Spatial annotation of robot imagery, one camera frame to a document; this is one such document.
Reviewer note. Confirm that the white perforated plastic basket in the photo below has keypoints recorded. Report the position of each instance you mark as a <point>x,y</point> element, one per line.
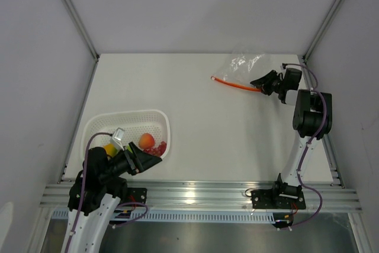
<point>134,124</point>

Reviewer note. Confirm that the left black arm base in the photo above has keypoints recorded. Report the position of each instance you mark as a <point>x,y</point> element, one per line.
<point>136,195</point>

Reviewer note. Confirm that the red grape bunch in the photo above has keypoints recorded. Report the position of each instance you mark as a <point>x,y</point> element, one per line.
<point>157,151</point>

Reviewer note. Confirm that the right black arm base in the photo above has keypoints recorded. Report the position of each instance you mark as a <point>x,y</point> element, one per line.
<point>281,196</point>

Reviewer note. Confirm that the yellow fruit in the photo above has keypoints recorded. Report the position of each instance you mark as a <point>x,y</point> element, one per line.
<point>110,150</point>

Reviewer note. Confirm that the aluminium mounting rail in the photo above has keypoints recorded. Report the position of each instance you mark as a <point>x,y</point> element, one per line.
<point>231,196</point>

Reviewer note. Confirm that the orange peach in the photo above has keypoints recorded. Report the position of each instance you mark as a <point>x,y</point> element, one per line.
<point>146,141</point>

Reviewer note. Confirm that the clear zip top bag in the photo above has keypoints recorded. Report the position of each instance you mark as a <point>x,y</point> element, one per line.
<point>243,66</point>

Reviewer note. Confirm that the white slotted cable duct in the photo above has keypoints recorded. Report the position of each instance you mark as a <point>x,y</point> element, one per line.
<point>196,216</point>

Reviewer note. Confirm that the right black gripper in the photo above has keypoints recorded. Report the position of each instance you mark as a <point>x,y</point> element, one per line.
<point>264,82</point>

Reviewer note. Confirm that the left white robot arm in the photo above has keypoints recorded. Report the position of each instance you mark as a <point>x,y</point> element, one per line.
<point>100,193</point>

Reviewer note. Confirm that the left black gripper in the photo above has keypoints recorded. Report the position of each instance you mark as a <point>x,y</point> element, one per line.
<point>144,160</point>

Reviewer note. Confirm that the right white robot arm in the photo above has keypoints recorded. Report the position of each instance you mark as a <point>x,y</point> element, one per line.
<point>312,120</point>

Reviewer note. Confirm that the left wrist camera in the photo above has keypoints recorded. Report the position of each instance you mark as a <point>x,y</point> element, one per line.
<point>116,139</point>

